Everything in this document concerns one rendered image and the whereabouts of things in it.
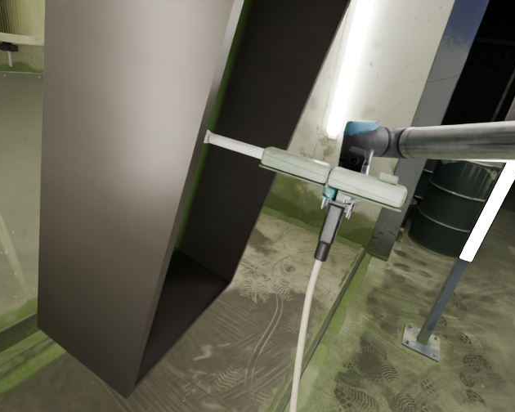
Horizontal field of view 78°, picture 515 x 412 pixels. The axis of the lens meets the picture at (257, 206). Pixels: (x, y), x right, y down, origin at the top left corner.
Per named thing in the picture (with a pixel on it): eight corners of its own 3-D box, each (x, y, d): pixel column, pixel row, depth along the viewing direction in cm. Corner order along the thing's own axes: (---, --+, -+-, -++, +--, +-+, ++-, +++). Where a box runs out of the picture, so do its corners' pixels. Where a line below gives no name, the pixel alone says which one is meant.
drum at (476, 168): (402, 224, 343) (434, 143, 307) (459, 238, 333) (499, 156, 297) (412, 250, 291) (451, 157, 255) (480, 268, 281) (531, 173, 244)
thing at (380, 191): (373, 275, 72) (412, 179, 64) (371, 284, 68) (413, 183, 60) (193, 203, 87) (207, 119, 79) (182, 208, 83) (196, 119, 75)
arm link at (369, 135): (370, 120, 98) (362, 160, 101) (339, 117, 94) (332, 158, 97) (392, 123, 90) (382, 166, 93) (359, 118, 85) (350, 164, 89)
